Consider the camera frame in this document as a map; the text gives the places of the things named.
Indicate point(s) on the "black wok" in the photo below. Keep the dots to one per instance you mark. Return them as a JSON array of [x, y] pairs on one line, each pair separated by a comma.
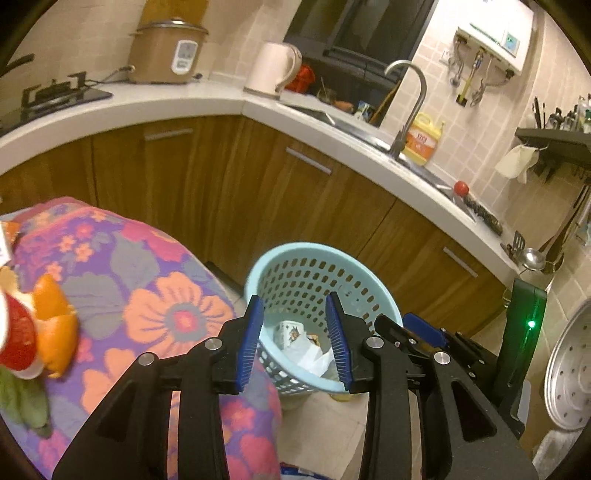
[[18, 63]]

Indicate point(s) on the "light blue plastic basket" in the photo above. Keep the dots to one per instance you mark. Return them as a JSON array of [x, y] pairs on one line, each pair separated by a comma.
[[295, 277]]

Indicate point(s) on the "white water heater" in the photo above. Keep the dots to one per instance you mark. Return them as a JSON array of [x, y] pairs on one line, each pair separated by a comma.
[[496, 32]]

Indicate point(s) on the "small printed carton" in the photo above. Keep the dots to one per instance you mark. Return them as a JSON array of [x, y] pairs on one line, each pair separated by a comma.
[[291, 333]]

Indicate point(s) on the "stainless steel sink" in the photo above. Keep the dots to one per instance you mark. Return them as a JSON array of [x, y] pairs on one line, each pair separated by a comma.
[[364, 134]]

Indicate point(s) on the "cream electric kettle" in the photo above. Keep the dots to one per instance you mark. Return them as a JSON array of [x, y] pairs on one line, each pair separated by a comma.
[[270, 67]]

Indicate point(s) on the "red tomato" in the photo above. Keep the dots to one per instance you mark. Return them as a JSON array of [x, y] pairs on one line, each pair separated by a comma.
[[461, 188]]

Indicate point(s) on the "slotted metal spatula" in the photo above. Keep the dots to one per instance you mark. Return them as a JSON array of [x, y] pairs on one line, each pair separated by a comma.
[[517, 242]]

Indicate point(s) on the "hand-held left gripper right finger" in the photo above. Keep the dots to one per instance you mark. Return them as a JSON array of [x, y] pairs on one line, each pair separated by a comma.
[[336, 344]]

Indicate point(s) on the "dark window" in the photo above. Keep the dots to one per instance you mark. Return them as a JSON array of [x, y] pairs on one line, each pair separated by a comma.
[[351, 27]]

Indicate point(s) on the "red bag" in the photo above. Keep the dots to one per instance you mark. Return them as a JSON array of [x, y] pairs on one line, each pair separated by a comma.
[[302, 78]]

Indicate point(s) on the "floral printed blanket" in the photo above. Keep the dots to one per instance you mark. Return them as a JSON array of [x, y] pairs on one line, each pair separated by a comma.
[[152, 295]]

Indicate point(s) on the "orange peel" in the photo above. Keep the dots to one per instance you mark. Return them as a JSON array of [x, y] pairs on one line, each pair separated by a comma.
[[57, 323]]

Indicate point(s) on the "black wall shelf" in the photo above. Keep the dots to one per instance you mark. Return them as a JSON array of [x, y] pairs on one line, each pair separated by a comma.
[[563, 143]]

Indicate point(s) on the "steel sink faucet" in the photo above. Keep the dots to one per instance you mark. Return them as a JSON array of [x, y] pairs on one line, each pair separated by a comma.
[[418, 99]]

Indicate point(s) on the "cluster of shelf utensils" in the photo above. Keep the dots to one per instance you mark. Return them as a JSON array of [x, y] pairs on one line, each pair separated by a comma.
[[565, 115]]

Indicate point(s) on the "brown rice cooker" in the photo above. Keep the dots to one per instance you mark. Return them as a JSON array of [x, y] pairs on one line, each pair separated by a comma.
[[161, 50]]

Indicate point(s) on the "yellow detergent bottle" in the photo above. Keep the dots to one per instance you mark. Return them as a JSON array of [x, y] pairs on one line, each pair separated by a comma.
[[422, 141]]

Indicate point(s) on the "perforated metal steamer tray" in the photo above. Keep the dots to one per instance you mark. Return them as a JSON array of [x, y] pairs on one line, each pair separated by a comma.
[[570, 364]]

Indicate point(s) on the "white wall socket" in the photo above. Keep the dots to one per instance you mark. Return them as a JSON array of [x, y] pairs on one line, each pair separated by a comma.
[[444, 56]]

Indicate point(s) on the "black gas stove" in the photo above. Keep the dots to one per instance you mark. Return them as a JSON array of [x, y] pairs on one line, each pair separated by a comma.
[[51, 97]]

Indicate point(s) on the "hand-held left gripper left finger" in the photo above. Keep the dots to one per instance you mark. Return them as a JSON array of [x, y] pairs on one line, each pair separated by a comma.
[[248, 344]]

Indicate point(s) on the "metal ladle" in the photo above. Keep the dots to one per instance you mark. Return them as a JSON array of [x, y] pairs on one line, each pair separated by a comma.
[[533, 259]]

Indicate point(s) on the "white crumpled paper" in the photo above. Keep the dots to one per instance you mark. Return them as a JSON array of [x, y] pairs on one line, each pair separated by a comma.
[[316, 357]]

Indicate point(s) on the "white hanging cloth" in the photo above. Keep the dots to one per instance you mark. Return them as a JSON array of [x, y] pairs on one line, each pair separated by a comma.
[[519, 161]]

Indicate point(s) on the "dark cloth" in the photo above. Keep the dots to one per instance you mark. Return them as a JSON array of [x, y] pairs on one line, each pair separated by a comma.
[[485, 214]]

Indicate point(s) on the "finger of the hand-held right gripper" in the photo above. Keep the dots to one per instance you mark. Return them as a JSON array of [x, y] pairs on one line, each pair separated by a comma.
[[427, 332], [397, 337]]

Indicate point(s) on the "red and white wrapper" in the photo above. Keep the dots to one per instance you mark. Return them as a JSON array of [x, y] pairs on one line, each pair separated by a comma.
[[18, 332]]

